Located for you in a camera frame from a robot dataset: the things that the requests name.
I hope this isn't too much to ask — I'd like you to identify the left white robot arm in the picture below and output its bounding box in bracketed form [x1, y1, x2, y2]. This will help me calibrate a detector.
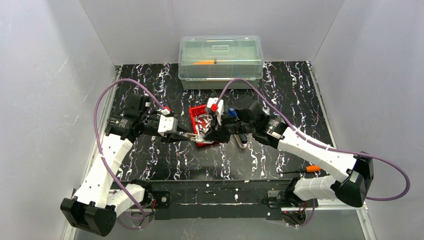
[60, 94, 189, 237]

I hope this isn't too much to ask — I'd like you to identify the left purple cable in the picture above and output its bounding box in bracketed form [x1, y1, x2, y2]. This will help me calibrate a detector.
[93, 78, 171, 231]

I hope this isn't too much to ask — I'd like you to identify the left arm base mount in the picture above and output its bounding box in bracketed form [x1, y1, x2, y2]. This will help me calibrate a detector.
[140, 190, 171, 210]

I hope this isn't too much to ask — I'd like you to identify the clear plastic storage box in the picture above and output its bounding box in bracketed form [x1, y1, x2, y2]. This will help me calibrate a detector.
[178, 35, 264, 90]

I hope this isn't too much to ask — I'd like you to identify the silver open-end wrench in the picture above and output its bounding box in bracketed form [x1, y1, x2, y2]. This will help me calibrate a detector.
[262, 106, 270, 116]

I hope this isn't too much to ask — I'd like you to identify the red plastic bin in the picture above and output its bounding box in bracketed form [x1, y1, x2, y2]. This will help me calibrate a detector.
[188, 104, 213, 135]

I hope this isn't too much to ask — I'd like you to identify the blue stapler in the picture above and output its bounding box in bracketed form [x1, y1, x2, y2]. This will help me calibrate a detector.
[227, 107, 238, 118]

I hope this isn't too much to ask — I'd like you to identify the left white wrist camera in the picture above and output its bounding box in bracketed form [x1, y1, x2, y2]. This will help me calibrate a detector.
[157, 108, 178, 137]

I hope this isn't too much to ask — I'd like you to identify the orange handled screwdriver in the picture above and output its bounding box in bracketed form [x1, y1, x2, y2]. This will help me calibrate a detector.
[278, 165, 322, 174]

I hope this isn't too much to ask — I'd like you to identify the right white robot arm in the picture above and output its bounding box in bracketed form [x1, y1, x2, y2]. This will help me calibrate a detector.
[204, 97, 374, 208]

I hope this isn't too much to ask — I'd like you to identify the pile of staple strips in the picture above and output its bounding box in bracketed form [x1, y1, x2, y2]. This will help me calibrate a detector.
[193, 114, 213, 134]

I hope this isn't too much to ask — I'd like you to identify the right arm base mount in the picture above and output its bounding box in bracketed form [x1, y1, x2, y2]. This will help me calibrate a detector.
[261, 177, 319, 212]

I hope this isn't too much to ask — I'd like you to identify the purple cable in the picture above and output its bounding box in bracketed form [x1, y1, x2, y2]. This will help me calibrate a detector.
[93, 78, 171, 231]
[216, 77, 411, 229]

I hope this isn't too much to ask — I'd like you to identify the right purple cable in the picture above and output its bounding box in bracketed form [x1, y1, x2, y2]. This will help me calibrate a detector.
[216, 77, 411, 229]

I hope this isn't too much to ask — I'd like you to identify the orange tool inside box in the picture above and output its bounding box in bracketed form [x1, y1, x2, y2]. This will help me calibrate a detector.
[193, 59, 217, 65]

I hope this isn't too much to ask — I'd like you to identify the black silver stapler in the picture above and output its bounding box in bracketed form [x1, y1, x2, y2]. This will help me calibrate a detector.
[234, 134, 248, 149]

